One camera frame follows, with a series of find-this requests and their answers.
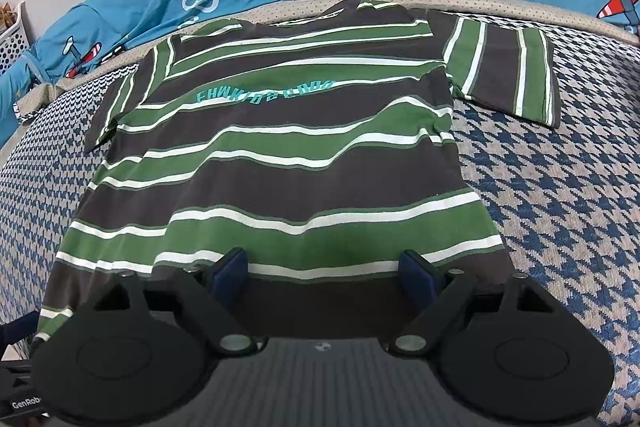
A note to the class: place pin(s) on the brown paper bag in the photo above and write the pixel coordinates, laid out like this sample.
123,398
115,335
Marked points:
6,13

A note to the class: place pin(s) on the green grey striped t-shirt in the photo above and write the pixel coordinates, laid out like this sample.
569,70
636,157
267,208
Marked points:
300,157

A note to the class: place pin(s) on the white perforated plastic basket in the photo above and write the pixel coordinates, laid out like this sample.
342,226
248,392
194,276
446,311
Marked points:
15,42

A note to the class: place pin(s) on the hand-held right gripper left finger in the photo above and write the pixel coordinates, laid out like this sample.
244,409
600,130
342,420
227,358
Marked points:
227,269

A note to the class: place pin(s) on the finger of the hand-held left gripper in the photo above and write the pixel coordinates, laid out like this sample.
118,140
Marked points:
20,389
17,337

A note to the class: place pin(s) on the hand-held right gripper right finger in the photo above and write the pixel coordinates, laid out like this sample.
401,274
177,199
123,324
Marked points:
417,272

